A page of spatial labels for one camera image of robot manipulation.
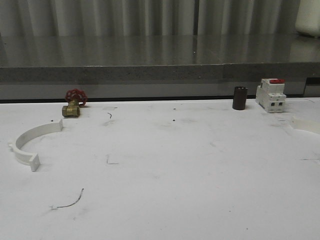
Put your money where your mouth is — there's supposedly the white circuit breaker red switch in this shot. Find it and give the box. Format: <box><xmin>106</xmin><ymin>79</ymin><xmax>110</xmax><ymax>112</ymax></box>
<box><xmin>255</xmin><ymin>78</ymin><xmax>287</xmax><ymax>113</ymax></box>

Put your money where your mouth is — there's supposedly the dark brown cylinder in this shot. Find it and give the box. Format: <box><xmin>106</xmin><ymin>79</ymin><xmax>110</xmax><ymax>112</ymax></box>
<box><xmin>232</xmin><ymin>86</ymin><xmax>248</xmax><ymax>111</ymax></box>

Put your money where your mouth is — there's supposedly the grey stone counter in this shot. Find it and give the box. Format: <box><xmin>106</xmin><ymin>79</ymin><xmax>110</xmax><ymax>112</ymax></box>
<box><xmin>0</xmin><ymin>33</ymin><xmax>320</xmax><ymax>102</ymax></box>

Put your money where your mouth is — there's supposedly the white container on counter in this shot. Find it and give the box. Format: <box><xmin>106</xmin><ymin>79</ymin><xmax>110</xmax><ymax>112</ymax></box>
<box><xmin>295</xmin><ymin>0</ymin><xmax>320</xmax><ymax>38</ymax></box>

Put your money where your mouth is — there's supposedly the brass valve red handwheel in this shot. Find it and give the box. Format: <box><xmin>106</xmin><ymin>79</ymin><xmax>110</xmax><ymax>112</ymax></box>
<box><xmin>61</xmin><ymin>88</ymin><xmax>88</xmax><ymax>118</ymax></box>

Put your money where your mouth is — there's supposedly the white half pipe clamp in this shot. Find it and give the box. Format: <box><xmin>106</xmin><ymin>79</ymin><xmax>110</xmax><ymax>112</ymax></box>
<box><xmin>8</xmin><ymin>119</ymin><xmax>64</xmax><ymax>172</ymax></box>

